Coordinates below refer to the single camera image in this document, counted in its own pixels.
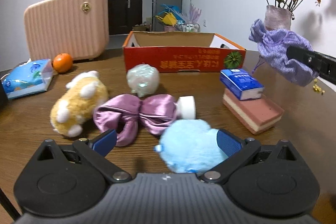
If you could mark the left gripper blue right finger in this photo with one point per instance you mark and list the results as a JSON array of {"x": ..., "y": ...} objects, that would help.
[{"x": 229, "y": 143}]

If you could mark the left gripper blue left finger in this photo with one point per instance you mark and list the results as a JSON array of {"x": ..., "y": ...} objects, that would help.
[{"x": 104, "y": 143}]

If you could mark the light blue plush toy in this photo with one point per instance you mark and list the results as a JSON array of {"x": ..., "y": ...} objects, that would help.
[{"x": 190, "y": 146}]

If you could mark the white foam cylinder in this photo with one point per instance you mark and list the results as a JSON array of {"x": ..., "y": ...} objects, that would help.
[{"x": 185, "y": 108}]

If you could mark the blue handkerchief tissue pack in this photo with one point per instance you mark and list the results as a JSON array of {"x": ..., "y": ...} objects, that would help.
[{"x": 241, "y": 84}]

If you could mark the purple satin bow scrunchie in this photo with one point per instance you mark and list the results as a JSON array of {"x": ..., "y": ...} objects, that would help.
[{"x": 155, "y": 113}]

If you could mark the pink layered sponge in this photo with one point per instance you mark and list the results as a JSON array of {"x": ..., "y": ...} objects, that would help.
[{"x": 257, "y": 115}]

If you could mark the yellow white plush toy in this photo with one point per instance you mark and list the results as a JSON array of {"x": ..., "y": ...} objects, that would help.
[{"x": 84, "y": 94}]

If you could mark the pink textured vase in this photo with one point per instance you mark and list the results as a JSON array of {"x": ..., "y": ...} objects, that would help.
[{"x": 277, "y": 18}]

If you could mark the iridescent white pouch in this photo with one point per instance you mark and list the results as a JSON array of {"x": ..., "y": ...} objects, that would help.
[{"x": 143, "y": 80}]

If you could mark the orange fruit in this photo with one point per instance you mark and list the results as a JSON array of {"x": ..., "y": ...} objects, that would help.
[{"x": 62, "y": 63}]

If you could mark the red orange cardboard box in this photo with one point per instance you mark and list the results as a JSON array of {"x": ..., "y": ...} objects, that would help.
[{"x": 176, "y": 51}]

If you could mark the brown cardboard box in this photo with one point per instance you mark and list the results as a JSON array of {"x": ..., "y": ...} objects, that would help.
[{"x": 140, "y": 28}]

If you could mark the pink ribbed suitcase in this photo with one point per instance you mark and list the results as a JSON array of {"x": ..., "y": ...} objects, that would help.
[{"x": 77, "y": 27}]

